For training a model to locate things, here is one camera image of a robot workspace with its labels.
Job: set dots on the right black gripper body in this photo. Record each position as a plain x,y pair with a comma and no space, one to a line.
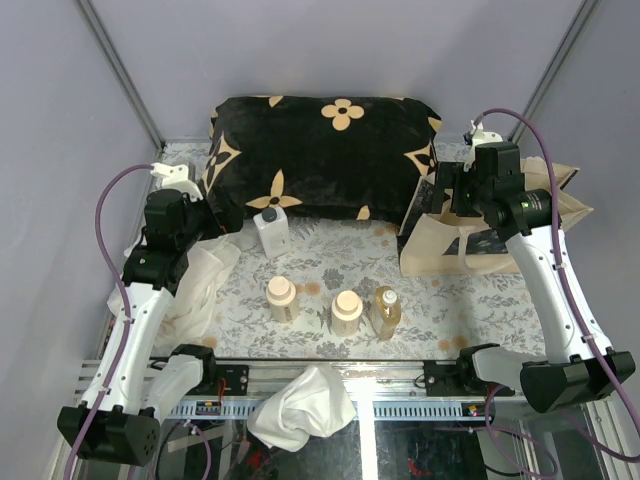
468,193

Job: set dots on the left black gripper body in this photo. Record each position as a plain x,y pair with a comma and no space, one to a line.
207,224

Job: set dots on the beige canvas tote bag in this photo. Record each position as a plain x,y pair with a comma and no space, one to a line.
429,246

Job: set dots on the white square bottle black cap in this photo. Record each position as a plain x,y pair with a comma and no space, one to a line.
273,230

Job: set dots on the beige bottle wooden cap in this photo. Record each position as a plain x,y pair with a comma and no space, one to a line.
282,297
346,311

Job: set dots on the clear amber liquid bottle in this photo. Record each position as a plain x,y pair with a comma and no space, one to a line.
385,313

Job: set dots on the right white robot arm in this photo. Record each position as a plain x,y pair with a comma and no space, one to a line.
528,225

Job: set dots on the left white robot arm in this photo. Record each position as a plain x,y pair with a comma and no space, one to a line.
119,416

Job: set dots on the cream cloth at left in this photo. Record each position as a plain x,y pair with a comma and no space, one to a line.
187,319

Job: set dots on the black floral pillow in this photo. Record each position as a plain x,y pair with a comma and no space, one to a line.
338,158

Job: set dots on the floral grey table mat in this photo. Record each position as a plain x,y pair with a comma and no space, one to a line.
441,315

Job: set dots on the white cloth at front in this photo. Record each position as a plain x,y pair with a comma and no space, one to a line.
316,403

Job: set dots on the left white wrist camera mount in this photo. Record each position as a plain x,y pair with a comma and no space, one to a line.
179,177

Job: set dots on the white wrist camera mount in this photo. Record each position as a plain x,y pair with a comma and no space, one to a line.
179,177
477,135

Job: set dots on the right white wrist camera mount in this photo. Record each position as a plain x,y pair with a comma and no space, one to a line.
477,135

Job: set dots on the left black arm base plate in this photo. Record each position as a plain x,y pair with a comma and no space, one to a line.
229,380

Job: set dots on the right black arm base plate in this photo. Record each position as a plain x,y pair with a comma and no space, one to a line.
454,379

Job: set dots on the aluminium front rail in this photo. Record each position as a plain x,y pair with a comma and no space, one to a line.
350,385

